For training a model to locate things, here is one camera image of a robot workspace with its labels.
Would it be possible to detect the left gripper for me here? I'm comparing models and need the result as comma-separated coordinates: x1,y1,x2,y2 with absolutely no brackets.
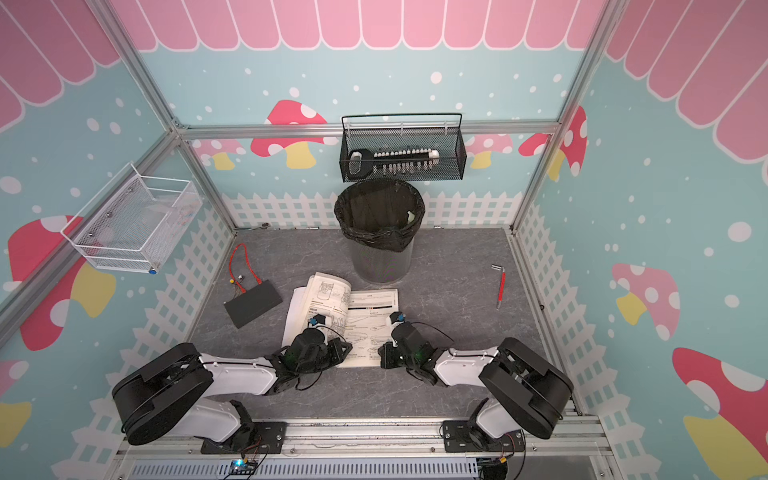
298,337,353,376

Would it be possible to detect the sketch tutorial book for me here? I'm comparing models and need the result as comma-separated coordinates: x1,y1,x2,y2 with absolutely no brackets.
282,272,399,368

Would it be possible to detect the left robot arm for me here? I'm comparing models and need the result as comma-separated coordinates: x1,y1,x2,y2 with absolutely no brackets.
112,326,353,454

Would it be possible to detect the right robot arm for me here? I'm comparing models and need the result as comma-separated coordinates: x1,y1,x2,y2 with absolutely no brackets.
378,313,574,452

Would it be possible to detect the black flat box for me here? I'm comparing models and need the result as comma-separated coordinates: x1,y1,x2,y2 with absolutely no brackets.
224,280,283,329

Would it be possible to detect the mesh trash bin black bag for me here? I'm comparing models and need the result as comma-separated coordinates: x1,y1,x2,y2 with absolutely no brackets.
334,179,426,284

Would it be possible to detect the small circuit board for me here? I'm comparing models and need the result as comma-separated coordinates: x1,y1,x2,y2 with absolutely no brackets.
228,459,259,478

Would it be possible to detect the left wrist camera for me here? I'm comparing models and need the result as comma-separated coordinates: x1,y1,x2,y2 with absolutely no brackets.
308,314,326,328

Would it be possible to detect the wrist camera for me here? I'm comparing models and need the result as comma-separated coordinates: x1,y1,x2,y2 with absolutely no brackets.
308,314,326,328
389,311,405,325

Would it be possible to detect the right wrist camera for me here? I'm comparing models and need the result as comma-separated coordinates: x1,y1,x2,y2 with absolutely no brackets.
389,311,405,325

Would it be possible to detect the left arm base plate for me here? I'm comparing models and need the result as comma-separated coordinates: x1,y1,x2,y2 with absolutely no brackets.
200,422,288,455

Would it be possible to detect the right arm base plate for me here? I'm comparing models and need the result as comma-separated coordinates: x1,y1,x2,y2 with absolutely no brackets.
439,420,525,455

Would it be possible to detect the red handled hex key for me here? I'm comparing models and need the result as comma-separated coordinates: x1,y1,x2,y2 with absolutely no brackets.
491,264,506,310

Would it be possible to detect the red cable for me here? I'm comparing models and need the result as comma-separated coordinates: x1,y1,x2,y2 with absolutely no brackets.
227,242,263,294

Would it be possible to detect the black wire wall basket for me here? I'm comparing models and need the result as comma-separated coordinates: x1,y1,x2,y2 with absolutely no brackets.
339,113,467,182

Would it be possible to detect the white wire wall basket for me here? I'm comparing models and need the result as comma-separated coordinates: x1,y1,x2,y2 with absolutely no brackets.
60,164,203,275

